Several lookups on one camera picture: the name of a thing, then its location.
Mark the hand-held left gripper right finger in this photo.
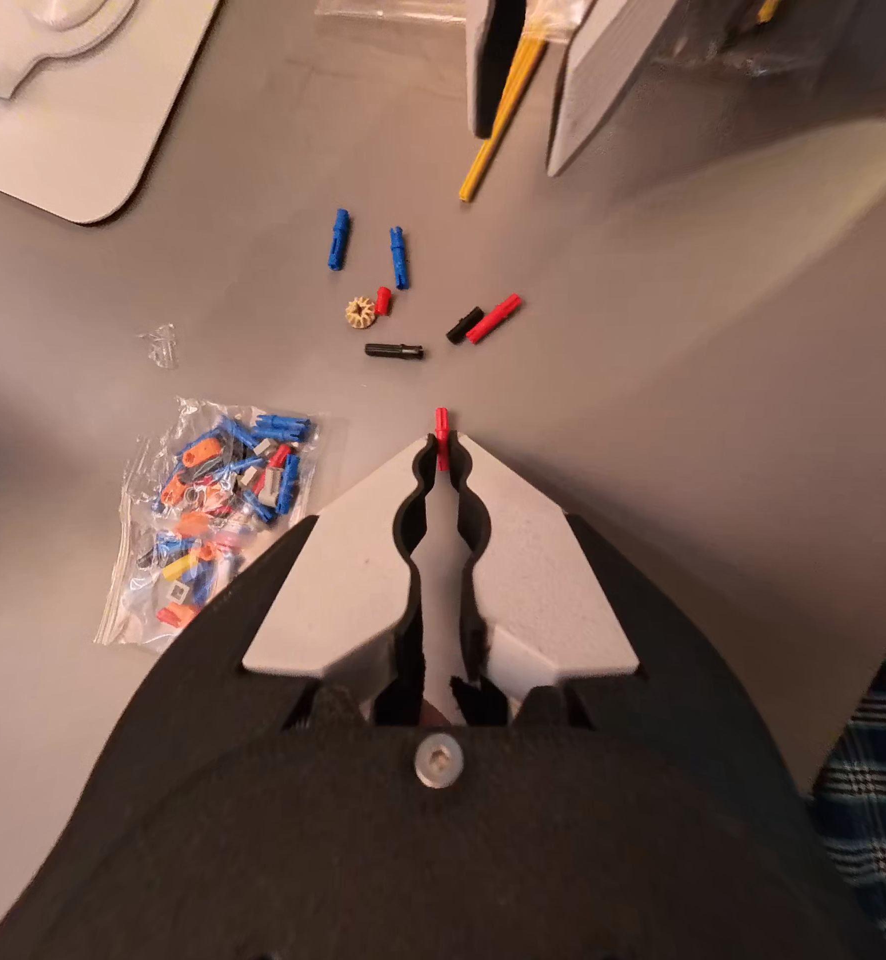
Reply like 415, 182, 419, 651
449, 433, 641, 725

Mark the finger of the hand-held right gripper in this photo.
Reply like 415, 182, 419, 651
464, 0, 528, 141
546, 0, 685, 179

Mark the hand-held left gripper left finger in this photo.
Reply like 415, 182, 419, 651
242, 433, 444, 725

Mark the yellow lego axle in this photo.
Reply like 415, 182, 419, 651
458, 36, 550, 204

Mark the clear bag of lego parts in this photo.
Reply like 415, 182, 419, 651
94, 397, 324, 652

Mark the long red lego pin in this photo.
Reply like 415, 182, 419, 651
465, 293, 524, 346

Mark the clear plastic scrap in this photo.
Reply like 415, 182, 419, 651
137, 324, 180, 370

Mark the blue plaid clothing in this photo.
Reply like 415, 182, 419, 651
809, 600, 886, 960

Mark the white board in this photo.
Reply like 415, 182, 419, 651
0, 0, 223, 226

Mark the clear plastic packaging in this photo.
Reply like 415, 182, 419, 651
0, 0, 141, 100

